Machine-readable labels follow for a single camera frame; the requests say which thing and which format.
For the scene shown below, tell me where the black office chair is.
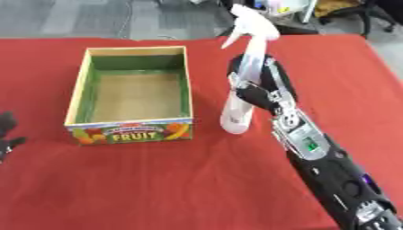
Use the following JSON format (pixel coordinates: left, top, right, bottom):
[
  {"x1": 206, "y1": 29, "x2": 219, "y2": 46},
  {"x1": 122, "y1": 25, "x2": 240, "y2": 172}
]
[{"x1": 313, "y1": 0, "x2": 403, "y2": 40}]

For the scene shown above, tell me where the white spray bottle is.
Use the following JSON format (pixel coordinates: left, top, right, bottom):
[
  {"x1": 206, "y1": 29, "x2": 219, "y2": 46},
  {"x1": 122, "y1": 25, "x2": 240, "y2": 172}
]
[{"x1": 219, "y1": 3, "x2": 282, "y2": 135}]

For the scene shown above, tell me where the cardboard box with green inside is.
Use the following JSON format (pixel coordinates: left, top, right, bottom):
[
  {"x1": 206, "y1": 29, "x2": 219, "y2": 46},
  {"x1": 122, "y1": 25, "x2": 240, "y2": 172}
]
[{"x1": 63, "y1": 45, "x2": 195, "y2": 146}]

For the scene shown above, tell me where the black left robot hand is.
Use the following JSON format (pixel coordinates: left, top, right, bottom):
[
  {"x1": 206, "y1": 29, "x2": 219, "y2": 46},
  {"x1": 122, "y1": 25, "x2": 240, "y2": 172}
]
[{"x1": 0, "y1": 111, "x2": 29, "y2": 165}]

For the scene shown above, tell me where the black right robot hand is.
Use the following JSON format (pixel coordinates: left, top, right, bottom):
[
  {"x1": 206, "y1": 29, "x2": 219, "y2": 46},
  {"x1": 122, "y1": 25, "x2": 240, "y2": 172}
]
[{"x1": 225, "y1": 53, "x2": 300, "y2": 117}]

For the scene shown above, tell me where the white cable on floor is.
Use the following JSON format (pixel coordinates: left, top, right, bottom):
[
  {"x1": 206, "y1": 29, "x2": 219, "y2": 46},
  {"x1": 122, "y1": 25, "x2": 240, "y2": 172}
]
[{"x1": 114, "y1": 0, "x2": 182, "y2": 40}]

